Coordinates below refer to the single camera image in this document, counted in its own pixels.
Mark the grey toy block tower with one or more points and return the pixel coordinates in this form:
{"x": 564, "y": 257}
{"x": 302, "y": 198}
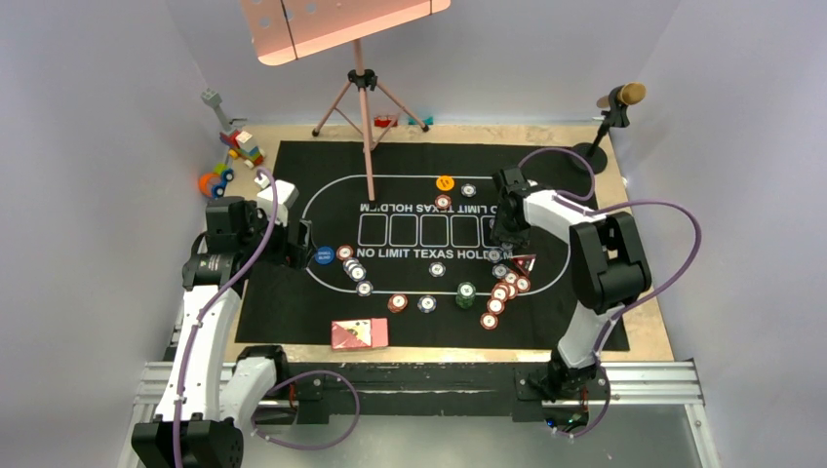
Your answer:
{"x": 213, "y": 99}

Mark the small red toy block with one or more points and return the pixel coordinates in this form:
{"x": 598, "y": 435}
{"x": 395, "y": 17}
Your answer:
{"x": 386, "y": 121}

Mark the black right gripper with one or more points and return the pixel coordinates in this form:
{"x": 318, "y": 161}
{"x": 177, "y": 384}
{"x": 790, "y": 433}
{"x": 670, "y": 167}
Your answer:
{"x": 519, "y": 238}

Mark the blue chips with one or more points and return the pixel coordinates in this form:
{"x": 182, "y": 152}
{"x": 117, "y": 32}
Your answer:
{"x": 468, "y": 190}
{"x": 358, "y": 274}
{"x": 496, "y": 258}

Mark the blue small blind button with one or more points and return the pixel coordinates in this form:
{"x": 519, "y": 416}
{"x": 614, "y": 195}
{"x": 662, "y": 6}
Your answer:
{"x": 325, "y": 255}

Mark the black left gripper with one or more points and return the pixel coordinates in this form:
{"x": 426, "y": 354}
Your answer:
{"x": 292, "y": 254}

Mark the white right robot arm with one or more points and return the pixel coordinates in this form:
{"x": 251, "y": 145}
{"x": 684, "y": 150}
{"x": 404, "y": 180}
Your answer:
{"x": 607, "y": 263}

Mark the red poker chip stack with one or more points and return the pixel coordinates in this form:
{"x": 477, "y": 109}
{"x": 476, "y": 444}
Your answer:
{"x": 397, "y": 303}

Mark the lone blue chip mid-table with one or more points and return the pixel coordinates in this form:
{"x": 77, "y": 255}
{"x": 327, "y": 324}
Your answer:
{"x": 437, "y": 269}

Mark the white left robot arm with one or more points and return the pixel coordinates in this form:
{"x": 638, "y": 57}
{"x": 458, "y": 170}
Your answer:
{"x": 201, "y": 421}

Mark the yellow big blind button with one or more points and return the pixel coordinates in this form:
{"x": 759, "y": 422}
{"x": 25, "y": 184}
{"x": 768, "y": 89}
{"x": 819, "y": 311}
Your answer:
{"x": 445, "y": 183}

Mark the black poker table mat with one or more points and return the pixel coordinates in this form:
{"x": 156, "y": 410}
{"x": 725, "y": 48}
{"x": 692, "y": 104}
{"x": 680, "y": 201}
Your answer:
{"x": 412, "y": 244}

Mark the gold microphone on stand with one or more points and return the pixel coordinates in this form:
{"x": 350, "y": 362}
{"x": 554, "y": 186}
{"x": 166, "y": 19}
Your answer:
{"x": 614, "y": 108}

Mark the colourful toy block train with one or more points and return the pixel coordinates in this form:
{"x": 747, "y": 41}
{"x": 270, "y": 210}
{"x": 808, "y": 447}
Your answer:
{"x": 241, "y": 145}

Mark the aluminium mounting rail frame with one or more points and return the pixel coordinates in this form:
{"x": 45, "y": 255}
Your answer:
{"x": 455, "y": 389}

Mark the green poker chip stack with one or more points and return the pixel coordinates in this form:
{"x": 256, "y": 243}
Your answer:
{"x": 465, "y": 295}

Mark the blue poker chip stack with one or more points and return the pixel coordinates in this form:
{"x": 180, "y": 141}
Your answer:
{"x": 427, "y": 304}

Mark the pink music stand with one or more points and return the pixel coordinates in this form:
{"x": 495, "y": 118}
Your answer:
{"x": 285, "y": 31}

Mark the red triangular all-in marker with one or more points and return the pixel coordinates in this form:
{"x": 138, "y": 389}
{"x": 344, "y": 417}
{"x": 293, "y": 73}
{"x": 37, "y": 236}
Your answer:
{"x": 524, "y": 263}

